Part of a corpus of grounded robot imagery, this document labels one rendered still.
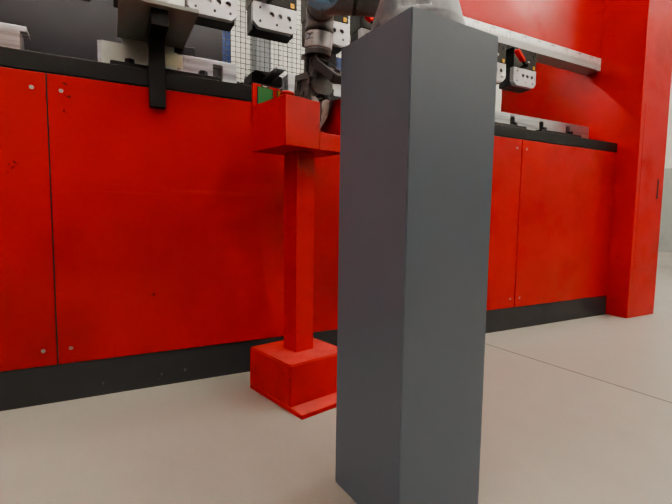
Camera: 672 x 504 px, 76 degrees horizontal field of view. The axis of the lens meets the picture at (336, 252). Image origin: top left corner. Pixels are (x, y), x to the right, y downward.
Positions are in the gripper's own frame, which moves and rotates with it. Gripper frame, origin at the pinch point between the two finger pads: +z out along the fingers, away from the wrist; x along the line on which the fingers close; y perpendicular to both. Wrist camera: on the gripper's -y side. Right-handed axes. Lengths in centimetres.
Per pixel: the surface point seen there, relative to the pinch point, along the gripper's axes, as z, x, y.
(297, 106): -2.9, 11.5, -6.2
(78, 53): -27, 39, 99
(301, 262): 36.5, 6.3, -4.6
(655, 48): -61, -182, -27
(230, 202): 22.5, 14.2, 21.8
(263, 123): 1.0, 15.1, 3.5
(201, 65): -18.3, 17.0, 38.3
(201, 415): 73, 33, -3
